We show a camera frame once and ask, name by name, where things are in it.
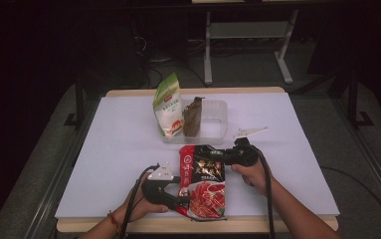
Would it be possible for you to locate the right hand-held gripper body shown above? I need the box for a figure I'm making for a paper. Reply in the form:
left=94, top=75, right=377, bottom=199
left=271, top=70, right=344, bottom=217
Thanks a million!
left=223, top=125, right=270, bottom=167

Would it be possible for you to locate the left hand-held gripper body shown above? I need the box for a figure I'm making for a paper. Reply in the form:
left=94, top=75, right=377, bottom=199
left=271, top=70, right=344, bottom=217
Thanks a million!
left=140, top=161, right=182, bottom=211

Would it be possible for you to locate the red and black food packet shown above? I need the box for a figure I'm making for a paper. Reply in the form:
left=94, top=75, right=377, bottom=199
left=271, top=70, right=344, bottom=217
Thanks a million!
left=173, top=144, right=228, bottom=222

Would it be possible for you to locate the clear plastic container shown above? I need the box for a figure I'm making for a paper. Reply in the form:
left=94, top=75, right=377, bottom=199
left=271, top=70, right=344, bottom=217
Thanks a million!
left=162, top=99, right=229, bottom=145

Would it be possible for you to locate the brown food packet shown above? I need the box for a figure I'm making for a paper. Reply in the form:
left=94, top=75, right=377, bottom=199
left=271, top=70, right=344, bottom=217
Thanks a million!
left=182, top=96, right=206, bottom=138

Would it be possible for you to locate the green and white food packet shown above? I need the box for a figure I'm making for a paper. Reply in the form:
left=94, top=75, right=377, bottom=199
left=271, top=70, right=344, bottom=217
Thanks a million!
left=152, top=72, right=185, bottom=137

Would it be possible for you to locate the person's right hand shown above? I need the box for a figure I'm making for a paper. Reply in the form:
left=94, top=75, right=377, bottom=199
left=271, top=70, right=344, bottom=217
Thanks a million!
left=230, top=160, right=270, bottom=197

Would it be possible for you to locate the person's left hand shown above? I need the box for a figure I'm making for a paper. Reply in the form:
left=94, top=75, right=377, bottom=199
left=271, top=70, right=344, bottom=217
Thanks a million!
left=120, top=180, right=170, bottom=224

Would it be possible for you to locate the white table sheet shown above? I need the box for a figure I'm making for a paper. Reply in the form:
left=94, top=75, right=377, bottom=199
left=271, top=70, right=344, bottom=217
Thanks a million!
left=55, top=92, right=341, bottom=219

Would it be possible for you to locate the black metal stand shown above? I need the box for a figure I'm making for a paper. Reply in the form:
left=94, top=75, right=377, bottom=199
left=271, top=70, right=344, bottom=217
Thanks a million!
left=63, top=73, right=87, bottom=130
left=346, top=66, right=375, bottom=129

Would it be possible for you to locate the white metal stand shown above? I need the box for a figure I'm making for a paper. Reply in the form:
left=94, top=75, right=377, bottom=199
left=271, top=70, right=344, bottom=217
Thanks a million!
left=203, top=8, right=300, bottom=86

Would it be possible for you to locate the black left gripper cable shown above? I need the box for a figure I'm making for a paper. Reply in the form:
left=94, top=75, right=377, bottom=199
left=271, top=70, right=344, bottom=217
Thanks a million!
left=119, top=162, right=161, bottom=239

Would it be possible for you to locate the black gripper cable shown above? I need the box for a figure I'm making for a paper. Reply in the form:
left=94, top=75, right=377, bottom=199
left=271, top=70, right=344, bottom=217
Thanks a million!
left=250, top=144, right=278, bottom=239
left=119, top=162, right=161, bottom=239

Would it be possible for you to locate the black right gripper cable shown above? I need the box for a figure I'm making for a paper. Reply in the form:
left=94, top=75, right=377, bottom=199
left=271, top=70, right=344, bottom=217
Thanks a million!
left=250, top=144, right=278, bottom=239

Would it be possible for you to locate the red bracelet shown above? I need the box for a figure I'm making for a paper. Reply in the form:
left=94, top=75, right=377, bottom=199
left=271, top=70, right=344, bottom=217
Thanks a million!
left=106, top=210, right=123, bottom=234

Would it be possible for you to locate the tangle of black cables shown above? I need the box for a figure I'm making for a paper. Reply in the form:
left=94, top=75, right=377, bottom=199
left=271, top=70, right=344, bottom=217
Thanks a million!
left=133, top=35, right=209, bottom=90

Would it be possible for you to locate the black floor cable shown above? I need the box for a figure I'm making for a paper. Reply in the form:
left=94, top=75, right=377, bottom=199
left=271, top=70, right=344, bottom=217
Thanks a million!
left=320, top=164, right=381, bottom=239

